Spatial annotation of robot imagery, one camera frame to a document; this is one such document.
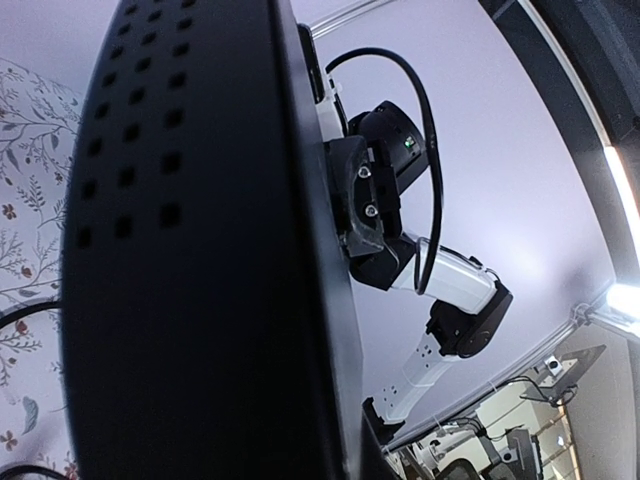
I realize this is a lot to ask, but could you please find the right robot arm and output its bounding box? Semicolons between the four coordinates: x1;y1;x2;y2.
316;99;513;445

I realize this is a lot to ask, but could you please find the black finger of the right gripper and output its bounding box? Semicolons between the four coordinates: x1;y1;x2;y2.
324;135;385;258

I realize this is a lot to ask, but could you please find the black network switch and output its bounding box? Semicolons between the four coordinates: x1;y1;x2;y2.
61;1;363;479

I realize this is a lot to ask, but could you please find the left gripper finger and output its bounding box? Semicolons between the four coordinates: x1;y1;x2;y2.
360;404;399;480

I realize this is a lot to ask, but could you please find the floral table mat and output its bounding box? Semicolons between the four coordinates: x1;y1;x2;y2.
1;60;83;479

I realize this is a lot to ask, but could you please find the black cable bundle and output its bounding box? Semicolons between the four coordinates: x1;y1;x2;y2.
0;294;64;480

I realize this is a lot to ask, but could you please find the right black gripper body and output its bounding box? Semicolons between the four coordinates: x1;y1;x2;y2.
349;101;429;291

